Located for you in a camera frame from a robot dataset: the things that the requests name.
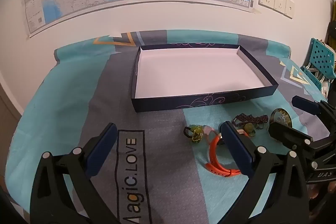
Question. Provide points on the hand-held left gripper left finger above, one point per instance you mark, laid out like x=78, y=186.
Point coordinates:
x=103, y=150

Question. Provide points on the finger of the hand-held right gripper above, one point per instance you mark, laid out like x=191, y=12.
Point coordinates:
x=302, y=103
x=288, y=136

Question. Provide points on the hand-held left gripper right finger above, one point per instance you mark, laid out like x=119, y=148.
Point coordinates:
x=236, y=148

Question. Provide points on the olive amber pendant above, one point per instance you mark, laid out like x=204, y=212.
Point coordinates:
x=249, y=127

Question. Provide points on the orange smart watch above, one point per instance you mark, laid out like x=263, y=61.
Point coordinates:
x=212, y=158

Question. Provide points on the tortoiseshell bangle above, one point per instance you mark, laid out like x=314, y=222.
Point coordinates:
x=274, y=112

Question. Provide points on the navy shallow cardboard box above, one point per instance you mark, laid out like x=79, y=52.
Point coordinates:
x=189, y=71

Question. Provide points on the person's right hand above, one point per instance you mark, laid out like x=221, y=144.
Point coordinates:
x=329, y=188

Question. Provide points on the teal perforated chair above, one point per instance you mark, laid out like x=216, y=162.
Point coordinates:
x=321, y=56

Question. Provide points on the teal grey printed tablecloth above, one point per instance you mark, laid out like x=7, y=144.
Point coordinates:
x=65, y=108

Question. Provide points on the brown wooden door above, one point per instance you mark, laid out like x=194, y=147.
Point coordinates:
x=6, y=111

